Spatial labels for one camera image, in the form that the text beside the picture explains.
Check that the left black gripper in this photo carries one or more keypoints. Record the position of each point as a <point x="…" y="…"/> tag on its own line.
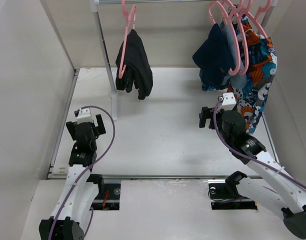
<point x="98" y="129"/>

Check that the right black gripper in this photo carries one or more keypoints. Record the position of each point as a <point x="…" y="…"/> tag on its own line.
<point x="206" y="113"/>

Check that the black trousers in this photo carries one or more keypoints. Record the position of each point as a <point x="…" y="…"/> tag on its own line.
<point x="138" y="73"/>

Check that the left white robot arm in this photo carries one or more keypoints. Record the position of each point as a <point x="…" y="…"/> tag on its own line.
<point x="68" y="220"/>

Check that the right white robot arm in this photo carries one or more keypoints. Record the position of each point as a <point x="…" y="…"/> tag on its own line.
<point x="284" y="196"/>

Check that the pink hanger front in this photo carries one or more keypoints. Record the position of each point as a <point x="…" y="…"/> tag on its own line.
<point x="228" y="11"/>

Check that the pink hanger back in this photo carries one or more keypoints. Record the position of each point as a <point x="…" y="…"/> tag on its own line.
<point x="258" y="15"/>

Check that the colourful patterned shorts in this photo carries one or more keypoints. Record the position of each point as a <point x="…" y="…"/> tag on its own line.
<point x="263" y="64"/>

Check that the white rack base foot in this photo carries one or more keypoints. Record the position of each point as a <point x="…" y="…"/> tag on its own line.
<point x="114" y="104"/>

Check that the grey blue garment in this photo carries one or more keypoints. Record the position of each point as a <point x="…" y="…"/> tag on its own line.
<point x="237" y="81"/>

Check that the navy blue shorts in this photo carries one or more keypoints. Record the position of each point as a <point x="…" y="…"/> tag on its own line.
<point x="214" y="60"/>

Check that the grey rack pole right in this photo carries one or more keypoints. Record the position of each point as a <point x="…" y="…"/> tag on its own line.
<point x="268" y="12"/>

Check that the grey rack pole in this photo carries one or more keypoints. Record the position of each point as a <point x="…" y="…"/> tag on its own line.
<point x="268" y="12"/>
<point x="94" y="4"/>

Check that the grey rack pole left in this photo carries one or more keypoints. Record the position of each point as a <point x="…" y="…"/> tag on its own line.
<point x="94" y="4"/>

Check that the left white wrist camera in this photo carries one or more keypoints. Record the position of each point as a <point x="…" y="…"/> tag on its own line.
<point x="83" y="115"/>

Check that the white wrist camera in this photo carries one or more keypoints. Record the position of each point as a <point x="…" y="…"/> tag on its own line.
<point x="227" y="101"/>
<point x="83" y="115"/>

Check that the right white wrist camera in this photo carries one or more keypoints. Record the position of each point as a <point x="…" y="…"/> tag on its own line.
<point x="227" y="101"/>

